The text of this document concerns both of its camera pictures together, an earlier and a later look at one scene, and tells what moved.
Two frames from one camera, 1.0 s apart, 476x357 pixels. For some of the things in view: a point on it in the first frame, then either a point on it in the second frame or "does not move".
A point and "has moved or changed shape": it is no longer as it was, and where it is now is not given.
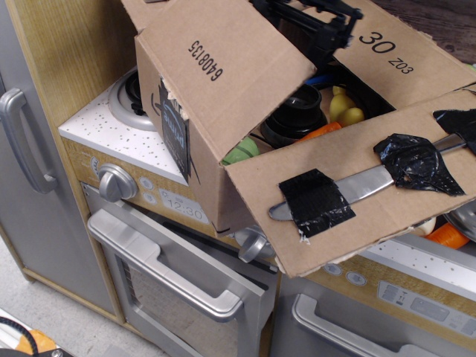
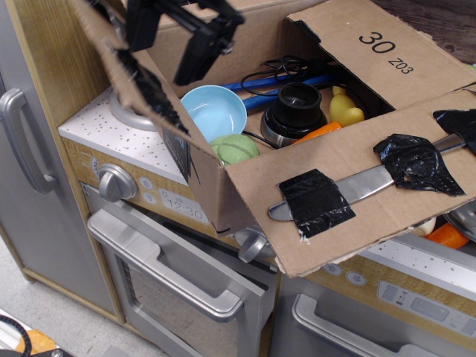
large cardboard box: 213,69 has moved or changed shape
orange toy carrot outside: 449,236 does not move
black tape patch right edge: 459,121 does not move
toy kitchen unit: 95,207 does not move
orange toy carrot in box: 329,127 does not move
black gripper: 320,27 -> 203,51
